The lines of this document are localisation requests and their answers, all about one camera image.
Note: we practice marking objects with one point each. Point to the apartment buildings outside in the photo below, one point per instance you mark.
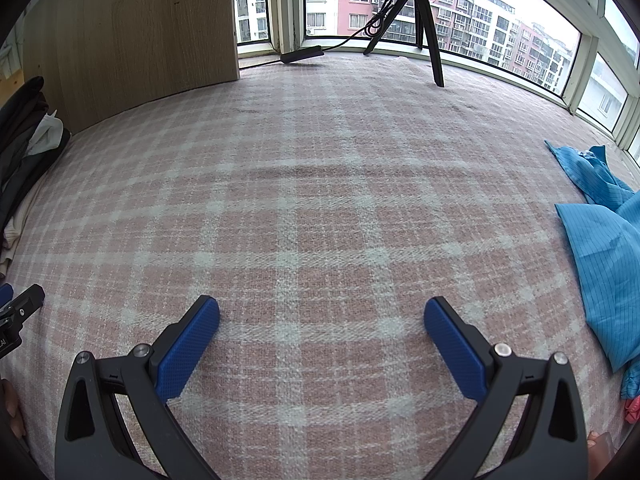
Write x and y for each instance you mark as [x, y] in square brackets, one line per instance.
[350, 5]

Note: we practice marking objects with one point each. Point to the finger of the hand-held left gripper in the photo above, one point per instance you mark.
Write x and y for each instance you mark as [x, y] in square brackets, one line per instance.
[5, 294]
[30, 300]

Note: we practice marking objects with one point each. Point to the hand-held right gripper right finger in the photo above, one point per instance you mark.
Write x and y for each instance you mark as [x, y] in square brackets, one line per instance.
[457, 355]

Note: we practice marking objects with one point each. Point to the black tripod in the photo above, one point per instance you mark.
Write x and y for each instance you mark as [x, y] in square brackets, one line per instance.
[425, 25]

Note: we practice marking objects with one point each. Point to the light wooden cabinet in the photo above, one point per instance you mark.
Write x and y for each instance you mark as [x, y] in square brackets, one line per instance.
[140, 35]

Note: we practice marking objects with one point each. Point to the person's left hand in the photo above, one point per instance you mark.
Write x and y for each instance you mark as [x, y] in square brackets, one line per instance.
[11, 410]

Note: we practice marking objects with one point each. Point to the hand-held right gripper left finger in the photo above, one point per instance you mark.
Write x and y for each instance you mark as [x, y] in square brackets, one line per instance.
[187, 350]

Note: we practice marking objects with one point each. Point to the pink cloth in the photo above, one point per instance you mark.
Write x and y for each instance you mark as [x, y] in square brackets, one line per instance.
[634, 410]

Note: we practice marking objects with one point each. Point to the pink plaid blanket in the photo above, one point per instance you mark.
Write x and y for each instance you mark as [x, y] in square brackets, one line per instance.
[320, 185]

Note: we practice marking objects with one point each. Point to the white bay window frame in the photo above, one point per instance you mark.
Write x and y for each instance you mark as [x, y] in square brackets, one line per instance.
[290, 5]

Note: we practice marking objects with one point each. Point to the pile of dark clothes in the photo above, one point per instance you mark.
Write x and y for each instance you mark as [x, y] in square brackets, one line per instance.
[20, 160]

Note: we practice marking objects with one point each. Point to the slim black power adapter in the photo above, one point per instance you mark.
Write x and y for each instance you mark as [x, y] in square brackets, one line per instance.
[300, 55]

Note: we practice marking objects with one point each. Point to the blue striped garment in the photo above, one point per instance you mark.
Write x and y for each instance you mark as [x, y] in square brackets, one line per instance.
[605, 260]

